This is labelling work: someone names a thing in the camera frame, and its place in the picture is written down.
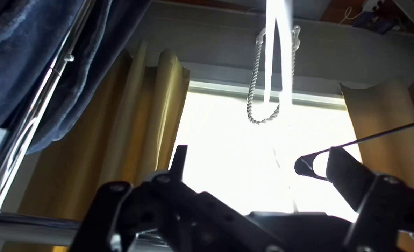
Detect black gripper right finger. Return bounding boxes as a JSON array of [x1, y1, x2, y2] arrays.
[[324, 146, 414, 252]]

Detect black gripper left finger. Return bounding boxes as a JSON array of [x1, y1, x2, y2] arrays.
[[68, 145, 275, 252]]

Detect dark slim coat hanger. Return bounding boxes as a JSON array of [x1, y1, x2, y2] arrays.
[[294, 117, 414, 183]]

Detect white window blind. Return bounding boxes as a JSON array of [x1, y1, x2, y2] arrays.
[[168, 82, 364, 222]]

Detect tan window curtain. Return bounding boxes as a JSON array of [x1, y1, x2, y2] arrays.
[[338, 76, 414, 194], [1, 41, 192, 252]]

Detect metal clothes rack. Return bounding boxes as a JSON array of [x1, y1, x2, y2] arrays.
[[0, 0, 101, 247]]

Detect dark fleece bathrobe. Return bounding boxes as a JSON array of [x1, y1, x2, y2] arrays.
[[0, 0, 152, 157]]

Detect white bead chain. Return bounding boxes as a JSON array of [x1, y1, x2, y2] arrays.
[[245, 26, 302, 127]]

